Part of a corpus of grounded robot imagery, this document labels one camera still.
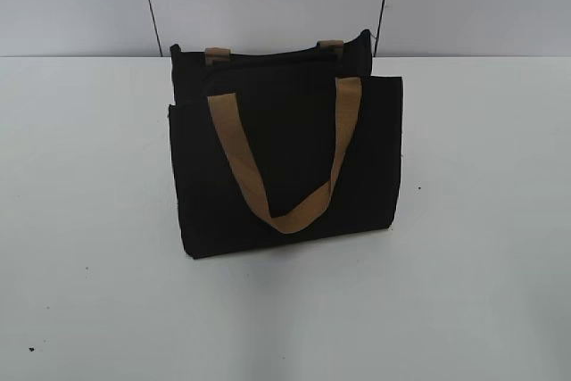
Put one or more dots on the black tote bag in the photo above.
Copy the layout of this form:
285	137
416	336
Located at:
277	149

